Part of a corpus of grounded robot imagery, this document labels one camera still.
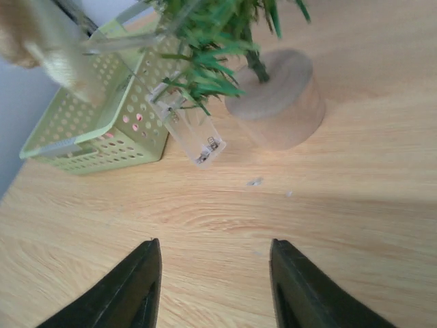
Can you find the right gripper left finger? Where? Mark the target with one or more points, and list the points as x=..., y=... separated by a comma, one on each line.
x=127, y=296

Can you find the pink ornaments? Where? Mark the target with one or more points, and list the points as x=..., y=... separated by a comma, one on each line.
x=128, y=124

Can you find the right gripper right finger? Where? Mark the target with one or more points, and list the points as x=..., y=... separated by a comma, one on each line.
x=304, y=296

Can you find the green plastic basket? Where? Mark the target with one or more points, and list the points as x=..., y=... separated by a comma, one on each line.
x=69, y=134

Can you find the small green christmas tree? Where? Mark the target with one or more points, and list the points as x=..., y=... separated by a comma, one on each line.
x=273, y=96

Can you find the brown gingerbread ornament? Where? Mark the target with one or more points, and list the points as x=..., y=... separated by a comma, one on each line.
x=34, y=34

